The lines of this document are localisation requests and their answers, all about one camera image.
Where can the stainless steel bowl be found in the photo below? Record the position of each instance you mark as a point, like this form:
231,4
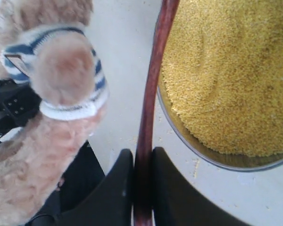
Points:
238,163

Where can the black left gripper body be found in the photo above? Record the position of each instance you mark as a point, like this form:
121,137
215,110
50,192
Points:
18,104

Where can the dark wooden spoon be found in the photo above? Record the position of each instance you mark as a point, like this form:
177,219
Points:
142,207

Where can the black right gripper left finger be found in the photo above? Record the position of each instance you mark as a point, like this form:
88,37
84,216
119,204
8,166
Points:
108,205

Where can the yellow millet grains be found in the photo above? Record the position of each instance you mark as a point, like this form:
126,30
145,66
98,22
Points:
223,72

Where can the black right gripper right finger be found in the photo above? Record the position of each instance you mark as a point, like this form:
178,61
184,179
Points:
177,203

